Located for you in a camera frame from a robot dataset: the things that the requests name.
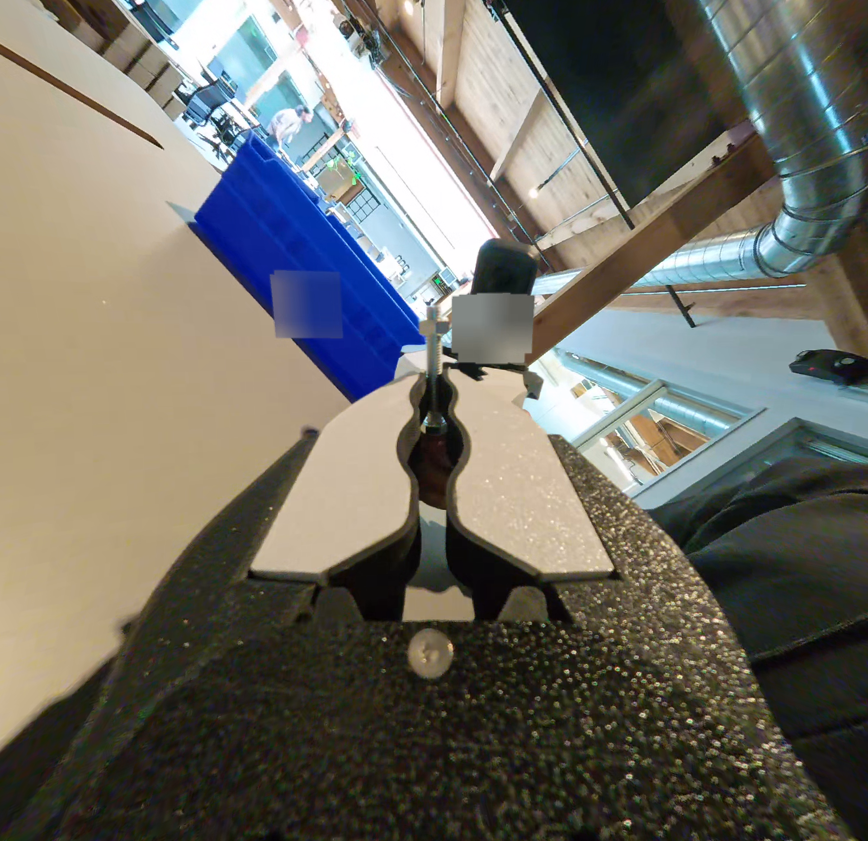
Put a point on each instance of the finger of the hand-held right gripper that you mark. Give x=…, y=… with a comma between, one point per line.
x=505, y=385
x=410, y=363

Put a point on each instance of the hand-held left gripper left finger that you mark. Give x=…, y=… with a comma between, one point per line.
x=339, y=508

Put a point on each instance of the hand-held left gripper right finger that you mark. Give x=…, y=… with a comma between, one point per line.
x=536, y=508

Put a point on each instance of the silver bolt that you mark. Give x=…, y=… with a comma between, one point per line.
x=434, y=373

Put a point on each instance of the person's right hand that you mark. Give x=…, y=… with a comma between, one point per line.
x=432, y=475

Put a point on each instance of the green hanging plant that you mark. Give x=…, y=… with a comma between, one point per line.
x=342, y=168

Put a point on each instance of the blue plastic bin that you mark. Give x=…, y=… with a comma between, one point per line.
x=271, y=230

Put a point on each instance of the large black panel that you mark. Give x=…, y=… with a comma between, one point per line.
x=610, y=74

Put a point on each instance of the ceiling projector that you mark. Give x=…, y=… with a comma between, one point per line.
x=363, y=37

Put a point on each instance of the group of dark office chairs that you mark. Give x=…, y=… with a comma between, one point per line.
x=217, y=112

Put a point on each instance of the black device with red light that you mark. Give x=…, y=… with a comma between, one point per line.
x=831, y=366

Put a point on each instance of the person's dark torso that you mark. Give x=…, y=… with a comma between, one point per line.
x=827, y=753

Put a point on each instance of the stack of cardboard boxes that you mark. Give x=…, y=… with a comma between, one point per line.
x=122, y=41

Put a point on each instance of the silver ventilation duct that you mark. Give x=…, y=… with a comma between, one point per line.
x=800, y=108
x=651, y=393

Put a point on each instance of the wooden support post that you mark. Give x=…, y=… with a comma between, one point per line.
x=664, y=237

